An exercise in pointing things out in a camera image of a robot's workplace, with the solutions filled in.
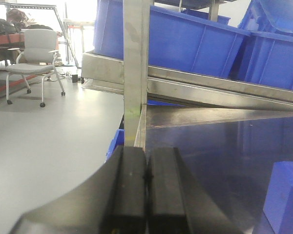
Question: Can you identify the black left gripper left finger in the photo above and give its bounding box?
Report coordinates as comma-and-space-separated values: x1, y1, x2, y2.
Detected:
8, 145, 147, 234

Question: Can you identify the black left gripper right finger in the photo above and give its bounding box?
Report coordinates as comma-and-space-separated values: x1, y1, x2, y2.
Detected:
146, 147, 245, 234

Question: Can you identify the blue bottle part without cap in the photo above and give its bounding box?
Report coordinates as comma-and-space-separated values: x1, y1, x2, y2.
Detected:
263, 161, 293, 234

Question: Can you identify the stainless steel shelf rack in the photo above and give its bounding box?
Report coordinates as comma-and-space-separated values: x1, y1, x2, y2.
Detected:
82, 0, 293, 148

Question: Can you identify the blue bin left on shelf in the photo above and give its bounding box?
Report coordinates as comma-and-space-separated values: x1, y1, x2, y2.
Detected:
93, 0, 250, 78

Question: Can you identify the blue bin on shelf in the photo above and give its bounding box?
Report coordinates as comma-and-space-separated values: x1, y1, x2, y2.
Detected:
231, 0, 293, 90
93, 0, 250, 78

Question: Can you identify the blue bin middle on shelf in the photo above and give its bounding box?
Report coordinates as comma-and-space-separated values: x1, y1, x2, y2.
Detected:
231, 0, 293, 90

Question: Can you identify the blue bin under table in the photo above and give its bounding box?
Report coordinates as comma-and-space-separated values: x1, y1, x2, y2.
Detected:
105, 129, 125, 161

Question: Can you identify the grey office chair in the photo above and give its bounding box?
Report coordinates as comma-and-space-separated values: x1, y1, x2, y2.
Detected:
6, 29, 65, 108

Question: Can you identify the red workbench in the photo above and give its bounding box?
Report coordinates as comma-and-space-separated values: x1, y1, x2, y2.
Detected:
0, 33, 49, 106

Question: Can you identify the black bag on workbench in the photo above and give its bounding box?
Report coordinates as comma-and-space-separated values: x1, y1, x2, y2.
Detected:
0, 19, 20, 35

